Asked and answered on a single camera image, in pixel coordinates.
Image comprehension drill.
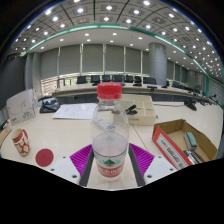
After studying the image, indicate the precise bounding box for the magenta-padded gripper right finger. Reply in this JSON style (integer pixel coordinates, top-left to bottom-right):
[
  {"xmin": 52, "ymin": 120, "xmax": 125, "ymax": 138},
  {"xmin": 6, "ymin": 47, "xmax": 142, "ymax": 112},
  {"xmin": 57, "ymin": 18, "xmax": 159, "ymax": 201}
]
[{"xmin": 128, "ymin": 143, "xmax": 178, "ymax": 187}]

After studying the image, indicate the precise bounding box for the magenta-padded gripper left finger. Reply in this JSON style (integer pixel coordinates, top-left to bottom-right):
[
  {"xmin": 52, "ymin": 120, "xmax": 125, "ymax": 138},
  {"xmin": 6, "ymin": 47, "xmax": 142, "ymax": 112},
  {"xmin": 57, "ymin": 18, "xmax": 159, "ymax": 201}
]
[{"xmin": 49, "ymin": 143, "xmax": 95, "ymax": 188}]

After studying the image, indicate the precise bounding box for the clear red-capped water bottle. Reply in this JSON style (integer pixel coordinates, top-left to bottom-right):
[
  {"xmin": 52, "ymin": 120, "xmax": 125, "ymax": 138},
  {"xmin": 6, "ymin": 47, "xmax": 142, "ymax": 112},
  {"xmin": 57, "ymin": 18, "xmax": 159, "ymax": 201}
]
[{"xmin": 90, "ymin": 82, "xmax": 130, "ymax": 183}]

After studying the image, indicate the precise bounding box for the open brown red-labelled cardboard box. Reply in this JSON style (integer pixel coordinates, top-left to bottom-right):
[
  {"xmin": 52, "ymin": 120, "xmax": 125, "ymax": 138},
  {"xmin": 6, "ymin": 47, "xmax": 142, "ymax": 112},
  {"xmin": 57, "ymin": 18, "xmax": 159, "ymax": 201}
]
[{"xmin": 151, "ymin": 118, "xmax": 219, "ymax": 171}]

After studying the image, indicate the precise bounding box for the flat round red coaster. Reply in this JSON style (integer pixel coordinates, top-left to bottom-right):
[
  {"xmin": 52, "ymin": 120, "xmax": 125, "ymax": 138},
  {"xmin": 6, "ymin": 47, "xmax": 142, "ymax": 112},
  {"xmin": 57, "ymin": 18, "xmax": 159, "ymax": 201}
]
[{"xmin": 34, "ymin": 148, "xmax": 55, "ymax": 168}]

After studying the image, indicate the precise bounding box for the white open organizer box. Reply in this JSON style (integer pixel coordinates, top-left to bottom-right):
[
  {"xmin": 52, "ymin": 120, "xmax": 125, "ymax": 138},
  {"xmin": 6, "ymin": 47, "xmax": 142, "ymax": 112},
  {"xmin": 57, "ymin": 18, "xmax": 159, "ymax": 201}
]
[{"xmin": 120, "ymin": 94, "xmax": 157, "ymax": 127}]

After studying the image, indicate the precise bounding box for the white printed paper sheet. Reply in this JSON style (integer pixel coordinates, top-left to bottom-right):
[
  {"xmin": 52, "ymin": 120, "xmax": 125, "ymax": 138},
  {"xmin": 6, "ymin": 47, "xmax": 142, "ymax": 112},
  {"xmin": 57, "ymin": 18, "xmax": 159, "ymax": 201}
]
[{"xmin": 52, "ymin": 102, "xmax": 98, "ymax": 120}]

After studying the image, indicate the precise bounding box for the grey green eraser block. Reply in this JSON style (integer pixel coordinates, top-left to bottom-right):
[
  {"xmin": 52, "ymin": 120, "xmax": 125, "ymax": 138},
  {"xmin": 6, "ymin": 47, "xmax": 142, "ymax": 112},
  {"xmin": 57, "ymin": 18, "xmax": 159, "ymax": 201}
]
[{"xmin": 184, "ymin": 131, "xmax": 199, "ymax": 152}]

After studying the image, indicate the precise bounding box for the black clip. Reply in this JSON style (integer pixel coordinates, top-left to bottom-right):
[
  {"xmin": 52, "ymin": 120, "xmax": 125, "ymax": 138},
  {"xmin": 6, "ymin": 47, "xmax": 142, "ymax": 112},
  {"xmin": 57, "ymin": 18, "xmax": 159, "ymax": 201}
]
[{"xmin": 124, "ymin": 104, "xmax": 138, "ymax": 116}]

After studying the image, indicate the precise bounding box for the red and cream patterned mug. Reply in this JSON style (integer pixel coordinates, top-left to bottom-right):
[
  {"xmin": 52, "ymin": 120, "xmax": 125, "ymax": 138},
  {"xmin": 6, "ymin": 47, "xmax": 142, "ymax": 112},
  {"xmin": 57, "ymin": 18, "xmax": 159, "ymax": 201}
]
[{"xmin": 11, "ymin": 128, "xmax": 32, "ymax": 158}]

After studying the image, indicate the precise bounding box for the long curved conference desk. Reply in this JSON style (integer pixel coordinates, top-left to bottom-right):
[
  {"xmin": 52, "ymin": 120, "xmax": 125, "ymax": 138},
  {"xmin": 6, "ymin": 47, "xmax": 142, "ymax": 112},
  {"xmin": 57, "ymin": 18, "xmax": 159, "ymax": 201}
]
[{"xmin": 51, "ymin": 81, "xmax": 214, "ymax": 105}]

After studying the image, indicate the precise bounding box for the black desk microphone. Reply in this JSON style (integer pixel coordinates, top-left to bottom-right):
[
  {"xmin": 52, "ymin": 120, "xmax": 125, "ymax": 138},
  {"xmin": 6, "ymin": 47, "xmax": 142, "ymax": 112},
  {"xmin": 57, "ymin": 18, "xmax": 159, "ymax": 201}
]
[{"xmin": 184, "ymin": 99, "xmax": 198, "ymax": 112}]

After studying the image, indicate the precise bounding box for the white printed cardboard carton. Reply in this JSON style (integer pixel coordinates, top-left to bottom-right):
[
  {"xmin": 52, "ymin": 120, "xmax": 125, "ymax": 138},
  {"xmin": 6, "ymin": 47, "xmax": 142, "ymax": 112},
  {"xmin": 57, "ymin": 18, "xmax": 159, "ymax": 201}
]
[{"xmin": 5, "ymin": 88, "xmax": 37, "ymax": 127}]

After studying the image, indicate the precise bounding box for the row of black office chairs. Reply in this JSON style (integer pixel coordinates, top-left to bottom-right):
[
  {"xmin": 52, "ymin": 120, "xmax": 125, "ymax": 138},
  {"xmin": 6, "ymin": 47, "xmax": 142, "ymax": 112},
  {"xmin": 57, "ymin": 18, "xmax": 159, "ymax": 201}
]
[{"xmin": 75, "ymin": 74, "xmax": 204, "ymax": 94}]

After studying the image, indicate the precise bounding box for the group of ceiling lights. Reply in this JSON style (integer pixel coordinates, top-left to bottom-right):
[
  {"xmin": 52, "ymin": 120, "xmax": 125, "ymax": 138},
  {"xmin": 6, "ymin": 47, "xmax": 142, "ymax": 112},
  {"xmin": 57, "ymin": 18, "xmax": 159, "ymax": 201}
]
[{"xmin": 11, "ymin": 0, "xmax": 224, "ymax": 79}]

